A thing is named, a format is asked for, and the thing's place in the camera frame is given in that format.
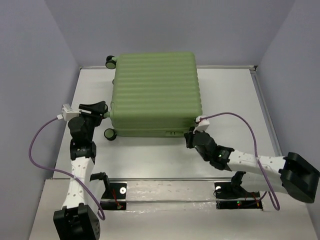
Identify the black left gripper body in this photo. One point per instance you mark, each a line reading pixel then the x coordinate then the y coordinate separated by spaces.
pixel 92 120

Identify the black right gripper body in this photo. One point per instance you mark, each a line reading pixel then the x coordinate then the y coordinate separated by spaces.
pixel 206 157

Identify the green suitcase blue lining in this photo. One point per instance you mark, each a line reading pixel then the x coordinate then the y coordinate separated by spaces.
pixel 155 94

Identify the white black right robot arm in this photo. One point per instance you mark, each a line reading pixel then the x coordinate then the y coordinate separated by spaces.
pixel 290 174

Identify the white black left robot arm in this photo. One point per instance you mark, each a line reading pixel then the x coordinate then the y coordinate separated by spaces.
pixel 79 217

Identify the green suitcase wheel front left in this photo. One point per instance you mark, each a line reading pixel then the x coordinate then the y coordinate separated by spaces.
pixel 110 134

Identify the green suitcase wheel lid upper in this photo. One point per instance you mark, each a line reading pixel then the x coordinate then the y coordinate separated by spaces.
pixel 111 62

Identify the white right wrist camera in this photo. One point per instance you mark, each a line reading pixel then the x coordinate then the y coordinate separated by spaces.
pixel 202 123

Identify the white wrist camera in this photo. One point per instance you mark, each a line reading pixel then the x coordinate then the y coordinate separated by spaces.
pixel 202 123
pixel 67 113

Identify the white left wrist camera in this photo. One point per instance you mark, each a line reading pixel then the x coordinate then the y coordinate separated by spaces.
pixel 67 113

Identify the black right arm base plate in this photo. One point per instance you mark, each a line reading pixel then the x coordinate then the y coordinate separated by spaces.
pixel 234 198

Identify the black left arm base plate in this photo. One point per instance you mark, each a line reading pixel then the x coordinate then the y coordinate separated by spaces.
pixel 114 199

